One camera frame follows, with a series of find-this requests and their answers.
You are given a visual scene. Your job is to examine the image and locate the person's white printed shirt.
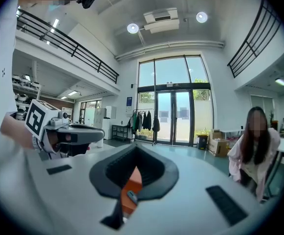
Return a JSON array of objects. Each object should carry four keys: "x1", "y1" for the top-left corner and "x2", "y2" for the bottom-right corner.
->
[{"x1": 0, "y1": 0, "x2": 21, "y2": 133}]

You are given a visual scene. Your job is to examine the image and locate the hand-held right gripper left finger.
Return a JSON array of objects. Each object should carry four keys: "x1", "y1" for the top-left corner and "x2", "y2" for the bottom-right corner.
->
[{"x1": 24, "y1": 142, "x2": 138, "y2": 235}]

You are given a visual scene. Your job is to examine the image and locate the black metal shelf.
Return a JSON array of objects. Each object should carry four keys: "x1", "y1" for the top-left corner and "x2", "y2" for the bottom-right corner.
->
[{"x1": 111, "y1": 124, "x2": 133, "y2": 142}]

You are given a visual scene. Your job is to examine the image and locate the black bin with yellow lid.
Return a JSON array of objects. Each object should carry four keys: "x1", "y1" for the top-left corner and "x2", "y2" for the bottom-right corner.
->
[{"x1": 196, "y1": 134, "x2": 209, "y2": 150}]

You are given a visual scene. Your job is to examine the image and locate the glass entrance door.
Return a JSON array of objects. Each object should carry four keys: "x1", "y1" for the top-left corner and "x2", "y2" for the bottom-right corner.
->
[{"x1": 137, "y1": 54, "x2": 215, "y2": 146}]

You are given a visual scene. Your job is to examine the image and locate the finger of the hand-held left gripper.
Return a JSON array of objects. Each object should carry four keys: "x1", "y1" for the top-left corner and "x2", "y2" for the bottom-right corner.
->
[{"x1": 70, "y1": 124, "x2": 105, "y2": 143}]

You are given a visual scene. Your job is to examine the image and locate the black mezzanine railing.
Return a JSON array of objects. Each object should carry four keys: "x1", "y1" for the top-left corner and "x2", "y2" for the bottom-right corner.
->
[
  {"x1": 16, "y1": 8, "x2": 120, "y2": 84},
  {"x1": 227, "y1": 0, "x2": 283, "y2": 79}
]

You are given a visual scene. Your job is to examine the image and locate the orange plastic tray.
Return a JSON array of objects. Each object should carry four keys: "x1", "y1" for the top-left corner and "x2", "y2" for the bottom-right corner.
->
[{"x1": 120, "y1": 166, "x2": 143, "y2": 218}]

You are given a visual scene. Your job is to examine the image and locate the large cardboard box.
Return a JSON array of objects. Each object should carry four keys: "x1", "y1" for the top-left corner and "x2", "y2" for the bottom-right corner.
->
[{"x1": 208, "y1": 138, "x2": 231, "y2": 158}]

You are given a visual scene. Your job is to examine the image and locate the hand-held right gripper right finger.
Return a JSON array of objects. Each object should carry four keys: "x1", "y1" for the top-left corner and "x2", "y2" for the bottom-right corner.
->
[{"x1": 125, "y1": 142, "x2": 277, "y2": 235}]

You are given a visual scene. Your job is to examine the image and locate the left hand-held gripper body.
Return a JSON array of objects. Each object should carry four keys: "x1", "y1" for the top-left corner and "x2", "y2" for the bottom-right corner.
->
[{"x1": 24, "y1": 99, "x2": 90, "y2": 160}]

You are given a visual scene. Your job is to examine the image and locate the white shelf with devices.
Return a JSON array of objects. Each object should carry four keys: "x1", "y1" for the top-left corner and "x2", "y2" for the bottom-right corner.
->
[{"x1": 12, "y1": 74, "x2": 43, "y2": 122}]

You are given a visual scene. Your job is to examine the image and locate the person's left hand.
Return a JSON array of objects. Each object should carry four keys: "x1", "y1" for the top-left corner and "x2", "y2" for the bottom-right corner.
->
[{"x1": 48, "y1": 131, "x2": 72, "y2": 153}]

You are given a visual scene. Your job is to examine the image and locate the black hanging jacket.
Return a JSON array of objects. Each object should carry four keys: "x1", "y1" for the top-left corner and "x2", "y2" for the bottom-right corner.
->
[
  {"x1": 152, "y1": 115, "x2": 161, "y2": 133},
  {"x1": 142, "y1": 110, "x2": 153, "y2": 131}
]

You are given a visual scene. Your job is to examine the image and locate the round ceiling light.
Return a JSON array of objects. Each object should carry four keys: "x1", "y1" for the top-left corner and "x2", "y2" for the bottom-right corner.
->
[
  {"x1": 196, "y1": 11, "x2": 209, "y2": 24},
  {"x1": 127, "y1": 23, "x2": 140, "y2": 34}
]

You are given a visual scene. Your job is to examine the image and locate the black coat rack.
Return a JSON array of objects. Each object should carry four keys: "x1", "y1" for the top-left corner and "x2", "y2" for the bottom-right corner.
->
[{"x1": 131, "y1": 107, "x2": 156, "y2": 142}]

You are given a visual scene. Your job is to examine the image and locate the white folding table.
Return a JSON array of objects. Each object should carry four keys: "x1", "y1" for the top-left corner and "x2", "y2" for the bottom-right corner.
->
[{"x1": 219, "y1": 128, "x2": 246, "y2": 141}]

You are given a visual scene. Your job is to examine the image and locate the white ceiling pipe run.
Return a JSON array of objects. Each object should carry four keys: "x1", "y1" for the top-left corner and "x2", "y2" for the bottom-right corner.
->
[{"x1": 114, "y1": 40, "x2": 226, "y2": 61}]

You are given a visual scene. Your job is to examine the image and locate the person's left forearm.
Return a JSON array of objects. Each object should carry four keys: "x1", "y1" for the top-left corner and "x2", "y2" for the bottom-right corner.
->
[{"x1": 0, "y1": 112, "x2": 36, "y2": 149}]

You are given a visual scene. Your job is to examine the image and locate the white ceiling air conditioner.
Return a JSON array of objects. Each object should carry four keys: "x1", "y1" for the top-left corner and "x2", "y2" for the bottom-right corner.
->
[{"x1": 142, "y1": 7, "x2": 180, "y2": 34}]

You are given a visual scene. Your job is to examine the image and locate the plain white cabinet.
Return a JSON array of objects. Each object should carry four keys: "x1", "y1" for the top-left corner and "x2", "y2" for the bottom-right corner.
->
[{"x1": 105, "y1": 105, "x2": 117, "y2": 127}]

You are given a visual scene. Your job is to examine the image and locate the white locker cabinet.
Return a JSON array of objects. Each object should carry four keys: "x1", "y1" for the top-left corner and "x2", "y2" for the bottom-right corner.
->
[{"x1": 93, "y1": 107, "x2": 107, "y2": 130}]

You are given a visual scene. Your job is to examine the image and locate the dark grey hanging jacket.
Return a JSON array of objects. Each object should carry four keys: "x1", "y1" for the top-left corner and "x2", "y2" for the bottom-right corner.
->
[{"x1": 136, "y1": 111, "x2": 144, "y2": 132}]

